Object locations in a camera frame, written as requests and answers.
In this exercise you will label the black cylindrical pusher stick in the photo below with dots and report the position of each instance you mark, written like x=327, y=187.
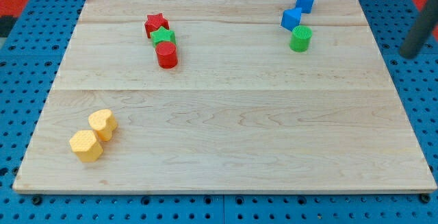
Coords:
x=420, y=31

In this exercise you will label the green cylinder block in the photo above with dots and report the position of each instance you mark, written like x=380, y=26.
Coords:
x=300, y=39

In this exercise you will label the blue triangle block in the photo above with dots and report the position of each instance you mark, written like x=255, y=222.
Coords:
x=291, y=18

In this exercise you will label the wooden board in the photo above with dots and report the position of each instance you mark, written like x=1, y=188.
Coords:
x=240, y=113

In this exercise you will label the red cylinder block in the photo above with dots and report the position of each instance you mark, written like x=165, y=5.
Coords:
x=166, y=54

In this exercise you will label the green star block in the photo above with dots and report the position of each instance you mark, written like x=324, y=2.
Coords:
x=162, y=35

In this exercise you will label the red star block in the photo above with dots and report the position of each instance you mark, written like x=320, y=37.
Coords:
x=154, y=22

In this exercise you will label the yellow heart block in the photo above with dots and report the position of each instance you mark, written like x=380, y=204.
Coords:
x=103, y=122

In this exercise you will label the yellow hexagon block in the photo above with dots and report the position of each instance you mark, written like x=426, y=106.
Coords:
x=86, y=146

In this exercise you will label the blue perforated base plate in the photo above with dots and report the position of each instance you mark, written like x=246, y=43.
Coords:
x=29, y=61

